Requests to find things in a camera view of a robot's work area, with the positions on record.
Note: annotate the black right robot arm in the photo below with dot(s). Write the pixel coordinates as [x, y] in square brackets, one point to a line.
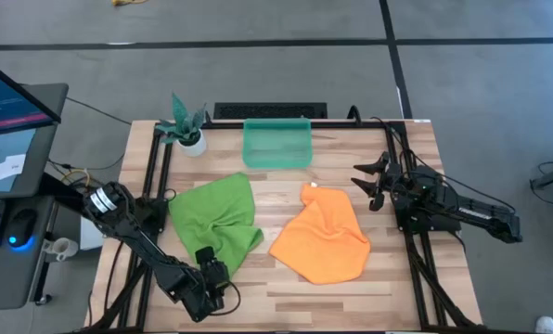
[480, 215]

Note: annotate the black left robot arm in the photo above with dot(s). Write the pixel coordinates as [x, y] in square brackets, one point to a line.
[142, 241]

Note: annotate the orange microfiber towel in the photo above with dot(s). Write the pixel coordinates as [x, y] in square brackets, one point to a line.
[323, 236]

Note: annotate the white cup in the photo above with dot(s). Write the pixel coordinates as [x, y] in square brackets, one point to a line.
[63, 249]

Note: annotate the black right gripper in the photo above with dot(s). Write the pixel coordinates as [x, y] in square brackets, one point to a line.
[392, 181]

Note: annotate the white paper note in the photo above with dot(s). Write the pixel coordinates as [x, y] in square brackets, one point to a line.
[9, 168]

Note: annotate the computer monitor with blue screen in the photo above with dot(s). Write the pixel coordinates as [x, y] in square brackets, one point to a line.
[7, 102]

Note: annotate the black aluminium table frame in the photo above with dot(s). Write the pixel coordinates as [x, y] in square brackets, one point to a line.
[332, 124]

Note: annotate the artificial plant in white pot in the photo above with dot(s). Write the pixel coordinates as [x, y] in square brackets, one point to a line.
[186, 127]

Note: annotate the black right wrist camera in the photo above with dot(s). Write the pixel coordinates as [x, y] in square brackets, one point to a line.
[377, 201]

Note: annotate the teal translucent plastic basket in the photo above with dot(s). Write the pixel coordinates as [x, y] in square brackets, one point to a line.
[276, 144]

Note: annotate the green microfiber towel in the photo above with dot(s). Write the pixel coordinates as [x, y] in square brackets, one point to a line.
[211, 218]

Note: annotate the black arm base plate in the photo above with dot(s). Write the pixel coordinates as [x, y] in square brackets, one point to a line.
[406, 223]
[155, 217]

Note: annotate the black computer mouse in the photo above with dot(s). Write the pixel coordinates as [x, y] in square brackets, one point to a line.
[20, 227]

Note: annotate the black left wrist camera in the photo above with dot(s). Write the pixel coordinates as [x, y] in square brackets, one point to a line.
[205, 255]

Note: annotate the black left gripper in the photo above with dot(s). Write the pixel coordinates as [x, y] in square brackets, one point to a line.
[217, 277]

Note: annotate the white box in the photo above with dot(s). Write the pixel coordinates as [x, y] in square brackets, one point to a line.
[91, 234]

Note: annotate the black cart support bar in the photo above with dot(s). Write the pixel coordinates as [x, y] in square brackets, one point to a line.
[65, 192]

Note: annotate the person's white shoe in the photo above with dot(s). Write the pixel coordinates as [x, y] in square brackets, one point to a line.
[546, 325]

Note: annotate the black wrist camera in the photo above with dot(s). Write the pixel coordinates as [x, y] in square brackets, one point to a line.
[205, 255]
[377, 201]

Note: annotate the grey computer cart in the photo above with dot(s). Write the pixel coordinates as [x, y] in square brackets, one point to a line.
[7, 273]

